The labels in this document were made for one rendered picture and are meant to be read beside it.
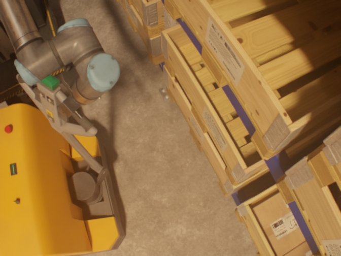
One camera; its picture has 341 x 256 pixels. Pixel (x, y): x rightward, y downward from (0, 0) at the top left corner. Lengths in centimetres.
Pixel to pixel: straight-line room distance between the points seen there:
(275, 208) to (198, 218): 64
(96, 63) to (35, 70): 17
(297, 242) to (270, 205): 29
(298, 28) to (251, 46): 24
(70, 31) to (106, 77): 16
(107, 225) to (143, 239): 39
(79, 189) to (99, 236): 31
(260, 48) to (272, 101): 36
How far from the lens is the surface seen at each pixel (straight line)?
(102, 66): 87
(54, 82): 114
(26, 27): 94
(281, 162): 128
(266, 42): 131
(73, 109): 103
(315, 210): 105
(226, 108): 176
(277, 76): 124
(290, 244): 200
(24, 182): 167
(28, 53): 91
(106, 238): 207
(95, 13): 314
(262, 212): 195
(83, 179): 204
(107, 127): 257
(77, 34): 90
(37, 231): 163
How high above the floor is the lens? 237
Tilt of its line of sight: 71 degrees down
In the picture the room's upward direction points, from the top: 3 degrees counter-clockwise
